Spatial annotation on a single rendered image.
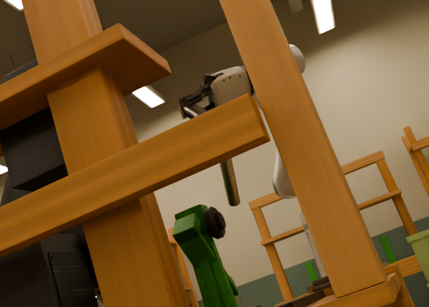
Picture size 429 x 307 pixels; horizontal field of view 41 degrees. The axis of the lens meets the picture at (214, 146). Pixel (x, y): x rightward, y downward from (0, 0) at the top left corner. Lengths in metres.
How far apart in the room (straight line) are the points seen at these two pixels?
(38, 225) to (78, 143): 0.19
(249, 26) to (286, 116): 0.20
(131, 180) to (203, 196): 6.26
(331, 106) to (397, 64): 0.96
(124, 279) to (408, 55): 6.57
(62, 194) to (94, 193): 0.07
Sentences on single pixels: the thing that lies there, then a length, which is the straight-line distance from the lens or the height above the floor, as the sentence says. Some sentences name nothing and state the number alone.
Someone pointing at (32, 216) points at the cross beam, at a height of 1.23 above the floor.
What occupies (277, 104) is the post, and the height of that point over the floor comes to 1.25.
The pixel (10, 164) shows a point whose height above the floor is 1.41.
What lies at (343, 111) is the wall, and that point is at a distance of 7.26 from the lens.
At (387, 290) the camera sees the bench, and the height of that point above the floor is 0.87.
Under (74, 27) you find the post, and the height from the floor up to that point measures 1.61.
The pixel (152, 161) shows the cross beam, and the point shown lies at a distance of 1.09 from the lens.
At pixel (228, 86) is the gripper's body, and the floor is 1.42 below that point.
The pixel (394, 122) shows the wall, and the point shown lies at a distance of 7.22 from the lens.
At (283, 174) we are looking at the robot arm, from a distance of 1.97.
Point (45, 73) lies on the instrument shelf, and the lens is 1.28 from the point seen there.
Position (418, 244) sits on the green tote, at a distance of 1.83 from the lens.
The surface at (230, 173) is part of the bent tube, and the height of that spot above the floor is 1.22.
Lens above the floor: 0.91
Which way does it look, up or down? 17 degrees up
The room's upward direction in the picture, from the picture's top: 20 degrees counter-clockwise
